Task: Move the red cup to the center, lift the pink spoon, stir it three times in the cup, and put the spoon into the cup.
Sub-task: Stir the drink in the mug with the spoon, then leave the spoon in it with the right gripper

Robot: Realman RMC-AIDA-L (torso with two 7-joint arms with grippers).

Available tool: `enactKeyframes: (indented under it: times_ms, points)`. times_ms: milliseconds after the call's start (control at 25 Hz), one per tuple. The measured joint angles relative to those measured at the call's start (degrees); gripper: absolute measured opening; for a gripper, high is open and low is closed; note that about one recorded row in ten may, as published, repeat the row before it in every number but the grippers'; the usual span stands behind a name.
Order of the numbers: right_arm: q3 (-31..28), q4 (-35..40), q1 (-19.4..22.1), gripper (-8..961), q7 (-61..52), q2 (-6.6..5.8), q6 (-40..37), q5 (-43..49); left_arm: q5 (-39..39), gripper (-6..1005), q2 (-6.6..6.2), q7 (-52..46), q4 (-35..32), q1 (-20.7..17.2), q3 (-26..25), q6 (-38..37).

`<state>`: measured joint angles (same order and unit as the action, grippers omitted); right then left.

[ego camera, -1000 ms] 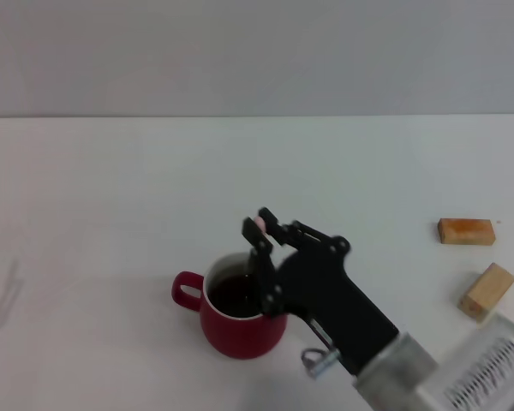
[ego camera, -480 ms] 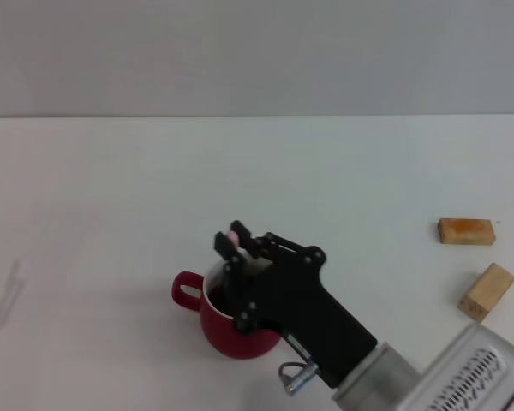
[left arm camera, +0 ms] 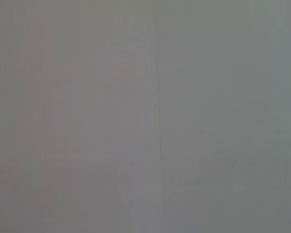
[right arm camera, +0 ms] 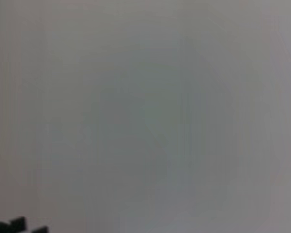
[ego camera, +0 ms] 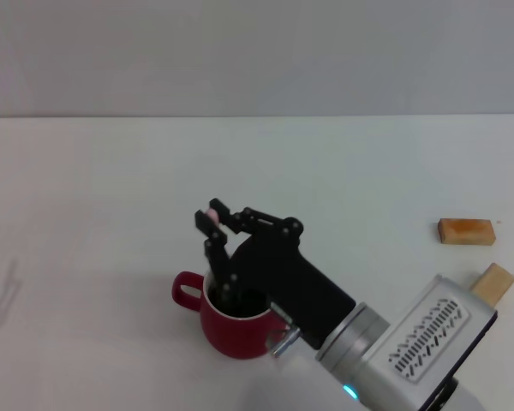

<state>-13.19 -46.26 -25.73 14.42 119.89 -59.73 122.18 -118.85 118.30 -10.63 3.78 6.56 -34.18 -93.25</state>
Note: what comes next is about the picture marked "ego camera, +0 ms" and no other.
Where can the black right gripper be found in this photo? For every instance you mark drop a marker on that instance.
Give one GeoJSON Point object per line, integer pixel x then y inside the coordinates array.
{"type": "Point", "coordinates": [291, 282]}

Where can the red ceramic coffee cup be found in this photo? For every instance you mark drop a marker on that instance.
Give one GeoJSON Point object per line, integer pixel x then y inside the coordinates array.
{"type": "Point", "coordinates": [235, 336]}

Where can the wooden block with orange stain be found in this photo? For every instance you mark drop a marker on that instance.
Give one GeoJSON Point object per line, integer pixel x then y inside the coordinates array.
{"type": "Point", "coordinates": [467, 232]}

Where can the notched pale wooden block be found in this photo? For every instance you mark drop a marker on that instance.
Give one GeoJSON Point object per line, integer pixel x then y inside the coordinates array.
{"type": "Point", "coordinates": [492, 284]}

